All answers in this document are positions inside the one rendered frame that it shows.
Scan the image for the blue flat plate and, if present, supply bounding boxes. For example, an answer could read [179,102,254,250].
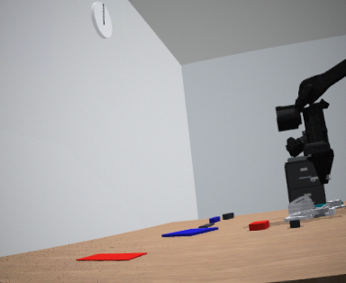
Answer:
[161,227,219,237]

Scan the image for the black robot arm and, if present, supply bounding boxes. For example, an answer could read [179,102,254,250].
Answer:
[275,59,346,157]

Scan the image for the red flat plate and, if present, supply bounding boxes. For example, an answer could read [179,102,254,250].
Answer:
[77,252,146,261]

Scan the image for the red rectangular block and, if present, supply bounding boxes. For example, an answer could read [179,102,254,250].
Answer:
[249,220,269,231]

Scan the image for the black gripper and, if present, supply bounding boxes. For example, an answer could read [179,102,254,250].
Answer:
[303,123,334,184]

